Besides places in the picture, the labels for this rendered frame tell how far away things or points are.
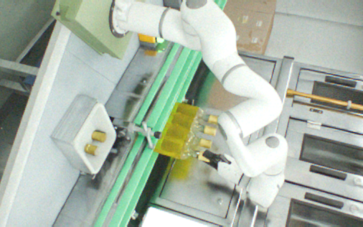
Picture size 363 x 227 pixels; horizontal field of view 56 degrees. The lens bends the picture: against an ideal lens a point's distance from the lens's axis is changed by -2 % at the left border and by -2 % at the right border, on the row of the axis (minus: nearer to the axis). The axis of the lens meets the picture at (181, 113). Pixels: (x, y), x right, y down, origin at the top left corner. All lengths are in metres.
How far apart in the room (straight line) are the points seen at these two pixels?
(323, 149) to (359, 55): 4.88
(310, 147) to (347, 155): 0.16
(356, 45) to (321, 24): 0.74
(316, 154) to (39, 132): 1.12
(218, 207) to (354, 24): 5.90
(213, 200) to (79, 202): 0.51
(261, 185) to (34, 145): 0.68
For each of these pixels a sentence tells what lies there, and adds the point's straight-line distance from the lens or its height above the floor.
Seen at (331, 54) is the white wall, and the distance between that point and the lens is 6.29.
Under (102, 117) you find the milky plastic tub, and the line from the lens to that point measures 1.21.
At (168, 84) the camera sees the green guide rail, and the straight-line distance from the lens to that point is 1.39.
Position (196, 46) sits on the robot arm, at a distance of 1.03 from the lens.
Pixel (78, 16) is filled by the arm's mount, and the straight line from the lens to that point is 0.99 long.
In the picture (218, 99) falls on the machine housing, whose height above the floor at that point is 1.09.
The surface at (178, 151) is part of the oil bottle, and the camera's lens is 1.33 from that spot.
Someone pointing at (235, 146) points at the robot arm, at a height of 1.30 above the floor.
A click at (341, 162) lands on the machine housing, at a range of 1.62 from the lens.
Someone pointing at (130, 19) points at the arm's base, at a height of 0.90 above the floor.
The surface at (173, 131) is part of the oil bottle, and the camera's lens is 1.38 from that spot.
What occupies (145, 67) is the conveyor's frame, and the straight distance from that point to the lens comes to 1.44.
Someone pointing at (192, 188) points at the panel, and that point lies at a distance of 1.43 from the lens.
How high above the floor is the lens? 1.39
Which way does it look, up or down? 15 degrees down
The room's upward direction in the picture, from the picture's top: 104 degrees clockwise
